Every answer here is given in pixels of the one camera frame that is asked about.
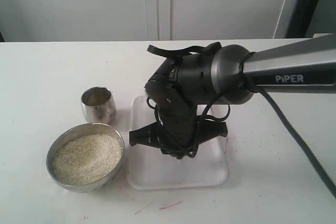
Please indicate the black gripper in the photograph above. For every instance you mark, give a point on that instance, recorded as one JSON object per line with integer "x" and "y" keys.
{"x": 175, "y": 129}

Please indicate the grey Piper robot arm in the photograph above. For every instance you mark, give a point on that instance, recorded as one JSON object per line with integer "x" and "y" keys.
{"x": 191, "y": 80}

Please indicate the small steel cup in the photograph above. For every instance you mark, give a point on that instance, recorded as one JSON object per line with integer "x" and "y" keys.
{"x": 98, "y": 105}

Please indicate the large steel rice bowl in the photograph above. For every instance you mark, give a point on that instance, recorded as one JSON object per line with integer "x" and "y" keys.
{"x": 77, "y": 132}

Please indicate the white plastic tray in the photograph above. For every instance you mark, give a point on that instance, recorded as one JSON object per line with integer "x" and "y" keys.
{"x": 149, "y": 169}

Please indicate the white cabinet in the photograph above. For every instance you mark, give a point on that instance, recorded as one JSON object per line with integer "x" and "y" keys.
{"x": 120, "y": 20}

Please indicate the dark door frame post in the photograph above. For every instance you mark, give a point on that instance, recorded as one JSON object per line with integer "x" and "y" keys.
{"x": 301, "y": 18}

